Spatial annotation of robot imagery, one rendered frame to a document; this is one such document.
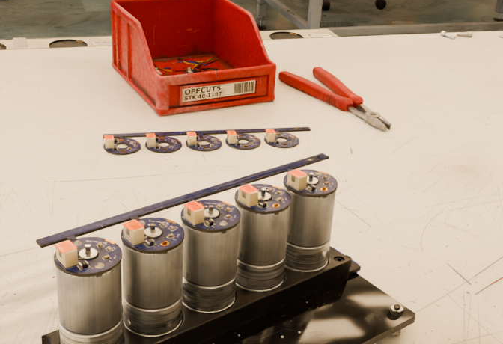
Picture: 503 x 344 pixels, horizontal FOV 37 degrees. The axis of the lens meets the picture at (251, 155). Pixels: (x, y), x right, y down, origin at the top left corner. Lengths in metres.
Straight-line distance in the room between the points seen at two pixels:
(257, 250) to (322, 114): 0.27
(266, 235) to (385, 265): 0.10
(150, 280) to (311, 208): 0.08
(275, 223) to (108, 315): 0.08
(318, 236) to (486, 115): 0.31
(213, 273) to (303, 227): 0.05
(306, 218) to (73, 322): 0.11
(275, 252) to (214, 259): 0.03
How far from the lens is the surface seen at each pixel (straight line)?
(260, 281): 0.34
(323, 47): 0.75
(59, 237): 0.30
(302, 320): 0.34
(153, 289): 0.30
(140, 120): 0.56
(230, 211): 0.32
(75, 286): 0.29
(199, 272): 0.32
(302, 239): 0.35
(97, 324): 0.29
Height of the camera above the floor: 0.97
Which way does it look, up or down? 26 degrees down
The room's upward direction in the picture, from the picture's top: 4 degrees clockwise
